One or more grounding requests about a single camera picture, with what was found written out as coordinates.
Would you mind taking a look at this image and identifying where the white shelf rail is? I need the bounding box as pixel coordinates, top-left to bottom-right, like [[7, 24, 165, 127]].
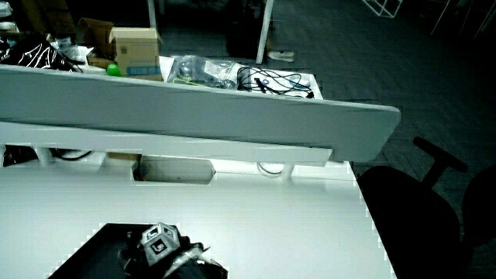
[[0, 121, 334, 168]]

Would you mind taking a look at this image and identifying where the black cable bundle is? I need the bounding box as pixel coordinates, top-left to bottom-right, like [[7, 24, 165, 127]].
[[236, 66, 315, 99]]

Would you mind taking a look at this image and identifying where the person's right hand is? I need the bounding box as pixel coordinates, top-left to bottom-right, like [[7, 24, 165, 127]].
[[119, 222, 212, 279]]

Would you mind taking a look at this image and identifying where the white wire frame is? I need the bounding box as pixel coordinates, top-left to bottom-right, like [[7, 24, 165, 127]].
[[361, 0, 405, 19]]

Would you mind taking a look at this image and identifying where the white table leg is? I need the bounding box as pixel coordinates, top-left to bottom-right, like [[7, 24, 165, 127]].
[[255, 0, 275, 65]]

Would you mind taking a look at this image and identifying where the grey desk divider panel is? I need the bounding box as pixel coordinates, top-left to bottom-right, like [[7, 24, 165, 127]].
[[0, 64, 402, 164]]

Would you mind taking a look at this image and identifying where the closed cardboard box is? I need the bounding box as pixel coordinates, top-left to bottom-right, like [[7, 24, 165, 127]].
[[109, 26, 164, 82]]

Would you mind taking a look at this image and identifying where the white shoe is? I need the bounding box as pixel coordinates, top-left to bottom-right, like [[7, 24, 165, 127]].
[[266, 50, 296, 64]]

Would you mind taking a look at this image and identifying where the black plastic bag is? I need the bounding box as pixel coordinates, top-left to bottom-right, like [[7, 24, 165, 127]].
[[0, 32, 81, 73]]

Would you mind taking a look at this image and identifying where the green ball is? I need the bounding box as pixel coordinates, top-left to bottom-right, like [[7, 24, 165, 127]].
[[105, 63, 124, 78]]

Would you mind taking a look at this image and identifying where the black office chair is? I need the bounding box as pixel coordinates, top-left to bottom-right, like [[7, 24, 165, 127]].
[[356, 136, 470, 279]]

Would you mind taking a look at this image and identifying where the open brown cardboard box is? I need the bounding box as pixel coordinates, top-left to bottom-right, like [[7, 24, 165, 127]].
[[77, 17, 115, 70]]

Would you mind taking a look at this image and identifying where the clear plastic bag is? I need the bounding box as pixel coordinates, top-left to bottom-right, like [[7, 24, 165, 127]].
[[167, 54, 239, 91]]

